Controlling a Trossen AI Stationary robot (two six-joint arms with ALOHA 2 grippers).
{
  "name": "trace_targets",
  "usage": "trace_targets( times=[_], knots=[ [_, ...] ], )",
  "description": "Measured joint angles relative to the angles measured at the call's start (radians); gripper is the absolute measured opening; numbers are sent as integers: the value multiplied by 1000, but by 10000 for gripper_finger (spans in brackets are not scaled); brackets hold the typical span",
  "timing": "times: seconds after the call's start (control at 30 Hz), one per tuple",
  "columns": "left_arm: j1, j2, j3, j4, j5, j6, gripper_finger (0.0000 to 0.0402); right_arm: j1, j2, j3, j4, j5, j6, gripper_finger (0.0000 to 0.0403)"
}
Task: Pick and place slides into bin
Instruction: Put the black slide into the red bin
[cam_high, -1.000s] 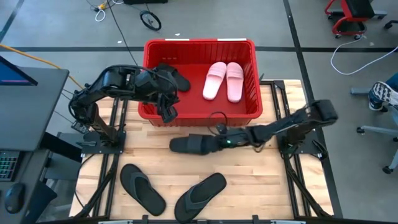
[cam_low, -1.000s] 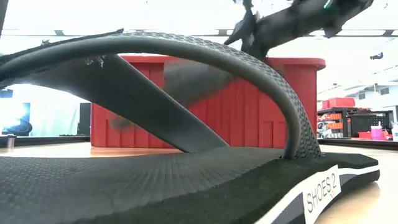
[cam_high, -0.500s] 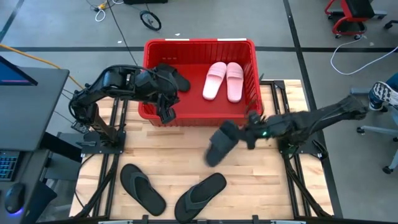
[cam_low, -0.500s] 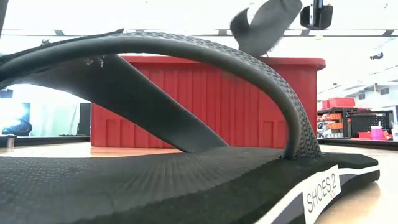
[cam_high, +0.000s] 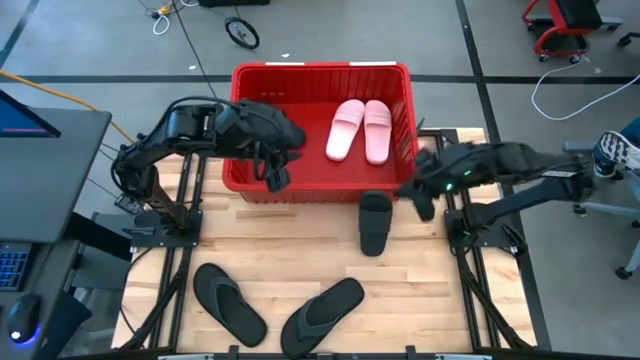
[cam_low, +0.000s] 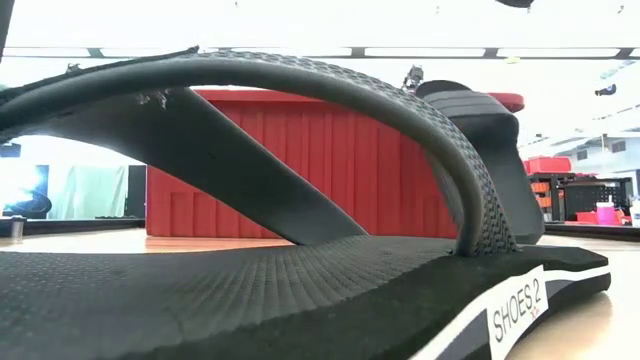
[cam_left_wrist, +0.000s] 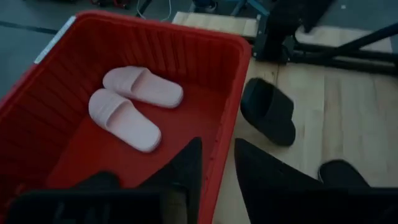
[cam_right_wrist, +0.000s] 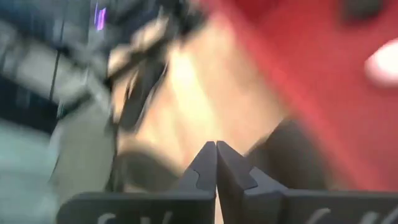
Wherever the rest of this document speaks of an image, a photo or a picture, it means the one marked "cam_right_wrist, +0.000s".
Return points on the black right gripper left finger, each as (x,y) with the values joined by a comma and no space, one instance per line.
(199,189)

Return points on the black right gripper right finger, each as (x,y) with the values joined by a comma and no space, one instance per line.
(248,193)

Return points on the pink slide sandal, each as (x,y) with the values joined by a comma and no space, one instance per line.
(384,62)

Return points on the red plastic bin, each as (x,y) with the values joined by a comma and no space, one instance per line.
(335,93)

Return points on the computer monitor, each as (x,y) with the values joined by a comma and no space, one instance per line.
(100,18)

